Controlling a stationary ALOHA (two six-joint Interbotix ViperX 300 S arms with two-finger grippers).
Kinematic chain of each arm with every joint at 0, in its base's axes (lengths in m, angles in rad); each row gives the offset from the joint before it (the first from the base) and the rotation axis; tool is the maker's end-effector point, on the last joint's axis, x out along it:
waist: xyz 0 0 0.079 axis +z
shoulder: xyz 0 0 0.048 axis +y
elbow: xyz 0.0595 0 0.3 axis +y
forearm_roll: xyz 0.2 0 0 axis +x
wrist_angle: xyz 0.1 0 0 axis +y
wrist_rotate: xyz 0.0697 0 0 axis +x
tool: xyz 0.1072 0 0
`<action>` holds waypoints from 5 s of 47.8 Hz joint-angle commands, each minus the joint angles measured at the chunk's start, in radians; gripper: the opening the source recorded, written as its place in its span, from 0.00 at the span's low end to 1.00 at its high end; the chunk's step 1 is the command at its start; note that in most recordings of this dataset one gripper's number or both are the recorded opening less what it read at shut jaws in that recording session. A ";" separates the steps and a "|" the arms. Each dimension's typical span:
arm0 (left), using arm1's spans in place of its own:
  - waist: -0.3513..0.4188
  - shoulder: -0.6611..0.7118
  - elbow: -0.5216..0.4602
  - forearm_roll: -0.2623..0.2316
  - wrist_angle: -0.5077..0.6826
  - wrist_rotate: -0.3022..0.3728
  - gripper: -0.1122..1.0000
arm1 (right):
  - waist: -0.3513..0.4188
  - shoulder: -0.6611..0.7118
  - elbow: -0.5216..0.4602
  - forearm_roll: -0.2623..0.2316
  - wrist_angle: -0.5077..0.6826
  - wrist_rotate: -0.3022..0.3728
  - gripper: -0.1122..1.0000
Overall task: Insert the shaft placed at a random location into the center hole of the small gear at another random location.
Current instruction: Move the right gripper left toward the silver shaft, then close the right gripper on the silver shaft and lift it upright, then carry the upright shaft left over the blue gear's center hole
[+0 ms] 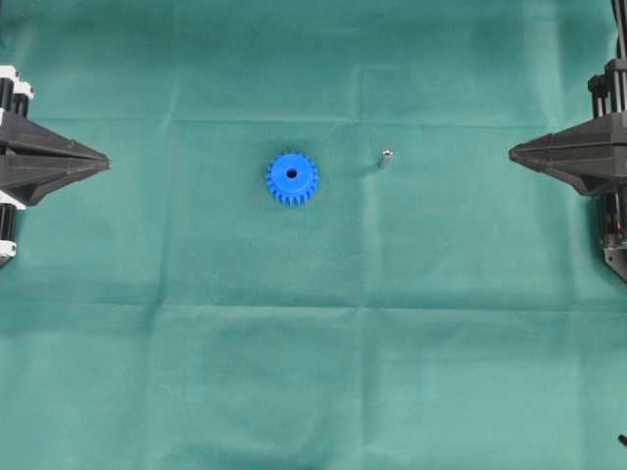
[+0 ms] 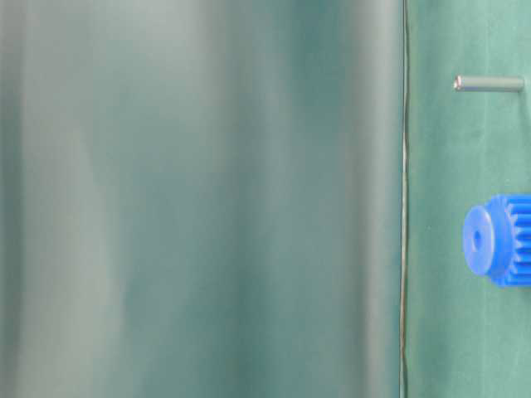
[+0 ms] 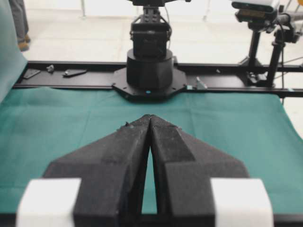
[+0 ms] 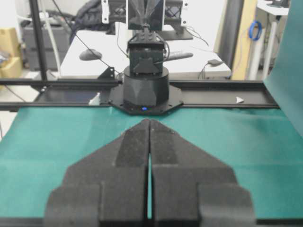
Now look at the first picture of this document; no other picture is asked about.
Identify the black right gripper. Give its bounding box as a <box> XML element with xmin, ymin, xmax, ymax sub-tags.
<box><xmin>508</xmin><ymin>58</ymin><xmax>626</xmax><ymax>281</ymax></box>

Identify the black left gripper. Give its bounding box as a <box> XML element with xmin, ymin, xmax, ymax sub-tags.
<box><xmin>1</xmin><ymin>65</ymin><xmax>110</xmax><ymax>267</ymax></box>

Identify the small silver metal shaft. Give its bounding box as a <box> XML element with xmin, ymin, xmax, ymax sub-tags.
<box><xmin>377</xmin><ymin>149</ymin><xmax>394</xmax><ymax>169</ymax></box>

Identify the blue plastic gear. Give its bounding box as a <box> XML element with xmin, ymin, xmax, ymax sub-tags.
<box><xmin>265</xmin><ymin>152</ymin><xmax>319</xmax><ymax>207</ymax></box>

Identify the green cloth mat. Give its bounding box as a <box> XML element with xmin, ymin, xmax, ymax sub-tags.
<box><xmin>1</xmin><ymin>1</ymin><xmax>626</xmax><ymax>469</ymax></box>

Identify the black cable top right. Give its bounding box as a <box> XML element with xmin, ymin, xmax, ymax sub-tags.
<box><xmin>609</xmin><ymin>0</ymin><xmax>627</xmax><ymax>63</ymax></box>

